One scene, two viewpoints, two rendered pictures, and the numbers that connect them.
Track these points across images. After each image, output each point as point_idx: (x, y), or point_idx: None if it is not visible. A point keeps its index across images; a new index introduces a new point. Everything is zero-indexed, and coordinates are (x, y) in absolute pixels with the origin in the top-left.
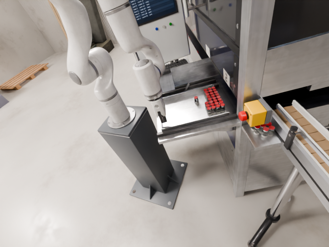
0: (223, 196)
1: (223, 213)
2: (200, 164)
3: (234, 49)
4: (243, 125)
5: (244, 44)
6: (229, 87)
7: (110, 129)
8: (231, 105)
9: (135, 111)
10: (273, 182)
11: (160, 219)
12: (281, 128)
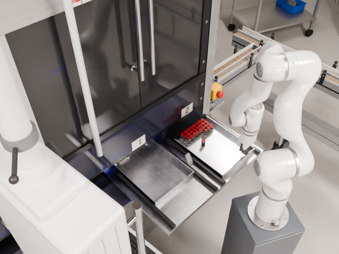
0: (207, 206)
1: (222, 199)
2: (187, 245)
3: (200, 76)
4: (209, 111)
5: (211, 63)
6: (167, 132)
7: (289, 212)
8: (191, 123)
9: (247, 203)
10: None
11: None
12: None
